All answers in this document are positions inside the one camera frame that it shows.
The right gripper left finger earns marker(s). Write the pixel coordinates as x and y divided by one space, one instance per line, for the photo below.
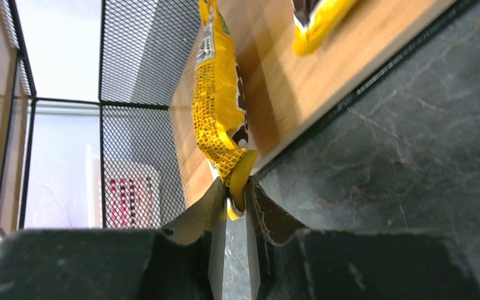
183 259

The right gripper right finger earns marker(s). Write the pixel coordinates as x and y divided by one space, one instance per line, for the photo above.
289 260

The yellow M&M candy bag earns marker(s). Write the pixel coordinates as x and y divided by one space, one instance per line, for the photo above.
219 109

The yellow candy bag backside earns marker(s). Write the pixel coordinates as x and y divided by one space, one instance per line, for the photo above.
314 21

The white plastic basket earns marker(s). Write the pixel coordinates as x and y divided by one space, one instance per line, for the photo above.
121 193

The black wire wooden shelf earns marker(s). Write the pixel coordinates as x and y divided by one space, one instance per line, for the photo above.
119 76

